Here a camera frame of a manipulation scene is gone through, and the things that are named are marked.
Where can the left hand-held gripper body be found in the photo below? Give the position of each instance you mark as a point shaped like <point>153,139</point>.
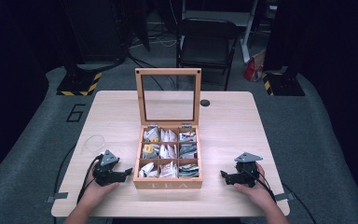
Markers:
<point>108,158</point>

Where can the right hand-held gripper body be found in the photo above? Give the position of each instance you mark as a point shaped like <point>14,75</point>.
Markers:
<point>247,157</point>

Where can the person's right hand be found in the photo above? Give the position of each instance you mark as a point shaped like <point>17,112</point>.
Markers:
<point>256,193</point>

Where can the person's left hand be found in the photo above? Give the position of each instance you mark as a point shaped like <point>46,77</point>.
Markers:
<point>97,193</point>

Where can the clear glass cup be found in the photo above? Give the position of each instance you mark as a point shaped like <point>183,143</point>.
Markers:
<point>87,146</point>

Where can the wooden tea box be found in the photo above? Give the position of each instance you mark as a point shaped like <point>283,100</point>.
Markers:
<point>168,183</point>

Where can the assorted tea bag packets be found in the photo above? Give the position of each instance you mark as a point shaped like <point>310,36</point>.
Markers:
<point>168,151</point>

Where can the grey tape strip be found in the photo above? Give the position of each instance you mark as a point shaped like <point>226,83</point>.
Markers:
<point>284,196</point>
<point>57,197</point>

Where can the black table grommet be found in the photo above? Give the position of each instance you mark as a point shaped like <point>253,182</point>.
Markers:
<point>204,103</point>

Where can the stand base with hazard stripes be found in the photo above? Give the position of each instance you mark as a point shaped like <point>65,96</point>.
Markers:
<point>284,84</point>
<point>80,84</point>

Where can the red and brown bag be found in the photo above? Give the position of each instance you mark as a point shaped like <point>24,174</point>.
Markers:
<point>252,71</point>

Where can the black folding chair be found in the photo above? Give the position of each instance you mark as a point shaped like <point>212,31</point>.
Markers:
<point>208,46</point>

